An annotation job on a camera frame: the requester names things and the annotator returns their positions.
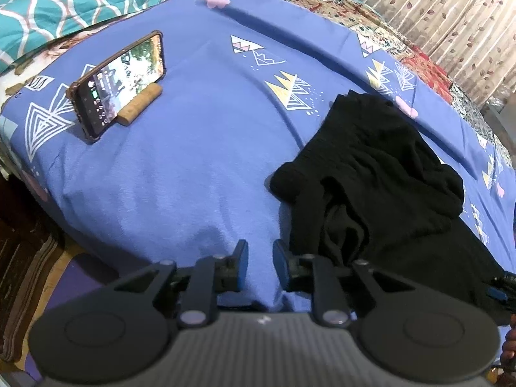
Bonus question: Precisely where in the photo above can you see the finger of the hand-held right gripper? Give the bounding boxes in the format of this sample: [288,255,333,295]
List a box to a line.
[484,272,516,303]

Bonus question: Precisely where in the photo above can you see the wooden phone stand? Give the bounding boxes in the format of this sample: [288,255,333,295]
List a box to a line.
[117,84,163,125]

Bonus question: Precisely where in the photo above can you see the blue printed bedsheet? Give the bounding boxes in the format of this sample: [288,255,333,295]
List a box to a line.
[0,0,516,315]

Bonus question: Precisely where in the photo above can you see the striped floor rug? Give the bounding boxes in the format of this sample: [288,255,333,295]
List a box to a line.
[0,226,65,363]

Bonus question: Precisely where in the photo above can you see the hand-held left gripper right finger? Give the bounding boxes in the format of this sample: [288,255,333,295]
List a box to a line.
[273,240,408,327]

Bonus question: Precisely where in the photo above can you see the black pants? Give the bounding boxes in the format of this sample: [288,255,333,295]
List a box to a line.
[264,91,516,327]

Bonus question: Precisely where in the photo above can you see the smartphone in brown case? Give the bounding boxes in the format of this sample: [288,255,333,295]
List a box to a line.
[66,31,167,143]

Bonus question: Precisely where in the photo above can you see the person's right hand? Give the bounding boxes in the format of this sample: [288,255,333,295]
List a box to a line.
[500,324,516,375]

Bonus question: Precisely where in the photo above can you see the red floral quilt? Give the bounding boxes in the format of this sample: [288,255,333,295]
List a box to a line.
[161,0,504,162]

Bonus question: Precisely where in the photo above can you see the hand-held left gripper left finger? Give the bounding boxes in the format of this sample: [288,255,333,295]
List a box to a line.
[114,240,249,328]

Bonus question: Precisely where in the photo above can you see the beige leaf patterned curtain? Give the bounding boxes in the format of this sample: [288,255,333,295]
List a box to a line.
[310,0,516,105]

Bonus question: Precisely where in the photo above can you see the teal patterned pillow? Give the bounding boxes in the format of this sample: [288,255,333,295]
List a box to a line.
[0,0,170,75]

